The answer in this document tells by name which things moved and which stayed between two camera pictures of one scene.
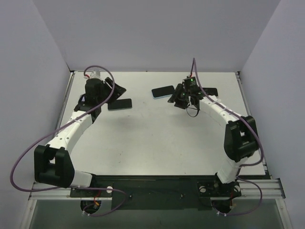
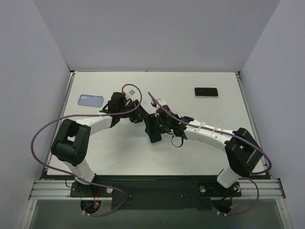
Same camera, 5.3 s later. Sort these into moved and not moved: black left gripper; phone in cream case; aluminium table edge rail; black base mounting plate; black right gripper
Moved: black left gripper; black right gripper
Not moved: black base mounting plate; aluminium table edge rail; phone in cream case
